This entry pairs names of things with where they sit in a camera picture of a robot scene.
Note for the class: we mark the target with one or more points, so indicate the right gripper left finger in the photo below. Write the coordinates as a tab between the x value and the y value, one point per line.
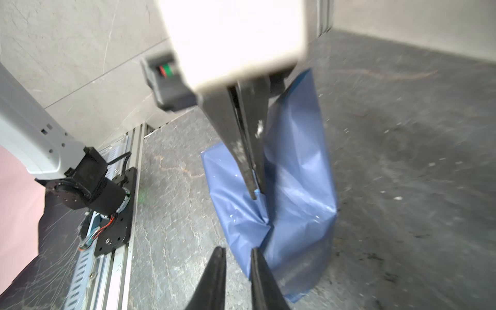
210	292

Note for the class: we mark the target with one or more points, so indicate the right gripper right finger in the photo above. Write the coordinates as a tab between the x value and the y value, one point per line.
265	293

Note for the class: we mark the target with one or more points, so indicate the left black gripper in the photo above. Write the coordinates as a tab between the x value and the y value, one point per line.
163	77

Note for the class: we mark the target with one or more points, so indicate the light blue wrapping paper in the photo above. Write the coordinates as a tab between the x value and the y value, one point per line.
292	223

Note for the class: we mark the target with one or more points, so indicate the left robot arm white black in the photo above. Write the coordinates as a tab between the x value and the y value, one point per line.
237	111

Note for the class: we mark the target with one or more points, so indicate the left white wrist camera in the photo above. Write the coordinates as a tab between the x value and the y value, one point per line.
217	43

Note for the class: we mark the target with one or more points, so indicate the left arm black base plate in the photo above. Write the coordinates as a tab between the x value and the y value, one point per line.
116	206

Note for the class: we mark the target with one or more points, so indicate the aluminium mounting rail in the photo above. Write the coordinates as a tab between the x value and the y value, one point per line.
101	278

